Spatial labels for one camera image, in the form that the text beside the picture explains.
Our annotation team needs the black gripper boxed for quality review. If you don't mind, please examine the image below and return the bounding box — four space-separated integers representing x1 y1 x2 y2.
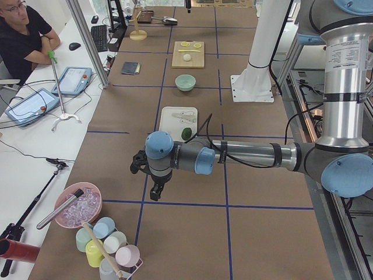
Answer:
150 170 173 201

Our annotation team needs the grey cup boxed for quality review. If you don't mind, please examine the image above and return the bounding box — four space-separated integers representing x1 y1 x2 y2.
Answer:
99 258 118 280

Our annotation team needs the black tripod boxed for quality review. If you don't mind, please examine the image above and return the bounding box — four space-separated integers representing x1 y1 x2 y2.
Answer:
1 158 68 278

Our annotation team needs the black keyboard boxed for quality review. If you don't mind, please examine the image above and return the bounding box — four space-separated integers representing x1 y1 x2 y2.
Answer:
90 25 108 52

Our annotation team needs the blue cup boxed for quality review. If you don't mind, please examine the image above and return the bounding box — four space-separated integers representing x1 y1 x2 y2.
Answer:
93 217 115 239

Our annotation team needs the pink bowl of ice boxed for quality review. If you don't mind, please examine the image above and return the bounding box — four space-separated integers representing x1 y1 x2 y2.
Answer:
55 182 103 229

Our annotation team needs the white wire cup rack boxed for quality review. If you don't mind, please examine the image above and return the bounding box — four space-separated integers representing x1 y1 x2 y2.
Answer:
126 259 142 271

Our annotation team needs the white bear tray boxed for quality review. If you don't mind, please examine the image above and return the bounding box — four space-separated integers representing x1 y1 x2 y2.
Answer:
159 106 198 141

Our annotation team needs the yellow sponge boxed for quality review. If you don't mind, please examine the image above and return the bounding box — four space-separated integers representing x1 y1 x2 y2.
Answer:
135 64 141 75

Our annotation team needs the white steamed bun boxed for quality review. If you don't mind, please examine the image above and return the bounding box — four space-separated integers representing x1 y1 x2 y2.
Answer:
182 54 192 62

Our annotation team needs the metal scoop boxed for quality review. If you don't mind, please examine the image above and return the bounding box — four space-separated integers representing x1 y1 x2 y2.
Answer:
151 16 178 26

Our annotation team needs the translucent white spoon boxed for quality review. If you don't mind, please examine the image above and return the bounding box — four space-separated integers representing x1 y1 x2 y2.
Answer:
171 111 197 124

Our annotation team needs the white cup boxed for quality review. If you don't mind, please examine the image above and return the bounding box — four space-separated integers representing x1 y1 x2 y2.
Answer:
103 231 127 254

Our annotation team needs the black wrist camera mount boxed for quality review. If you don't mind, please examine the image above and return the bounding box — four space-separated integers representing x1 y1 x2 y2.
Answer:
130 150 149 174

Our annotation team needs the red cylinder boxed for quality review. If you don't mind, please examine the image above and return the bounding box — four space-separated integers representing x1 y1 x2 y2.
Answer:
1 239 40 263

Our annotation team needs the yellow plastic knife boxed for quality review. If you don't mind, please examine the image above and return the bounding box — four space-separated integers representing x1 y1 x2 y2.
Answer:
178 49 201 53

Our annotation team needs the aluminium frame post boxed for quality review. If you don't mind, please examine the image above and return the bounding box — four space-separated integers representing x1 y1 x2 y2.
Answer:
66 0 109 89

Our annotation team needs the dark wooden tray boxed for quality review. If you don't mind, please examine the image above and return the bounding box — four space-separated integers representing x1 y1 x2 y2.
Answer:
137 10 154 24

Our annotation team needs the grey folded cloth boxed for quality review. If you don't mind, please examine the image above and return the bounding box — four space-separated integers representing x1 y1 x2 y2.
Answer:
121 61 140 75

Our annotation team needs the pink cup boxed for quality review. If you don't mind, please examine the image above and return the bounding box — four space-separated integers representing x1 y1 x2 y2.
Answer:
115 244 140 267

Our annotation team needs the teach pendant tablet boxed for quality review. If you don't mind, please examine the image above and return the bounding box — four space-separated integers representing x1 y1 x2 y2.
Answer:
5 88 59 127
58 66 93 96

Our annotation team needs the steel cylinder tool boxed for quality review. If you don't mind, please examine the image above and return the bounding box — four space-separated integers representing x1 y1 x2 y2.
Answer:
36 188 84 230

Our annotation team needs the dark green avocado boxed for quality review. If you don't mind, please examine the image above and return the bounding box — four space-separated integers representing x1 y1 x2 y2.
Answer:
181 127 192 141

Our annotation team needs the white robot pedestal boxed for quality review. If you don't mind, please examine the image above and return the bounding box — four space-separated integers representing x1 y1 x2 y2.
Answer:
231 0 293 103

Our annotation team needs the yellow cup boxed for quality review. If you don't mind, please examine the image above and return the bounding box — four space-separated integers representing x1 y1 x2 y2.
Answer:
85 240 104 268

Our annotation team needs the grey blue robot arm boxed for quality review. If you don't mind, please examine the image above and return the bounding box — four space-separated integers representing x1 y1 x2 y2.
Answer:
145 1 372 201

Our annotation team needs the black computer mouse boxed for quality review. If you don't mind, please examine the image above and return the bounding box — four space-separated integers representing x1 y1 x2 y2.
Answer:
68 42 81 51

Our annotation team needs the mint green bowl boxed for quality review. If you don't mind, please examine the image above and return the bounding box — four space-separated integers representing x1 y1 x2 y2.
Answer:
175 74 196 92

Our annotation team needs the green cup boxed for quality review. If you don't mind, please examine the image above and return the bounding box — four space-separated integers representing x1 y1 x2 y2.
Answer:
75 228 92 253

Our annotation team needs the bamboo cutting board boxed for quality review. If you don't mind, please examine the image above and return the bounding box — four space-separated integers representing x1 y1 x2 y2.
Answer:
171 41 205 69

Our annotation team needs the wooden mug stand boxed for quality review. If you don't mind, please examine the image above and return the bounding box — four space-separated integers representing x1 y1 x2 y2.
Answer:
129 7 147 41

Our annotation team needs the man in black shirt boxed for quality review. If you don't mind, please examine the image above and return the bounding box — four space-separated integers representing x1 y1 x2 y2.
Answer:
1 1 61 85

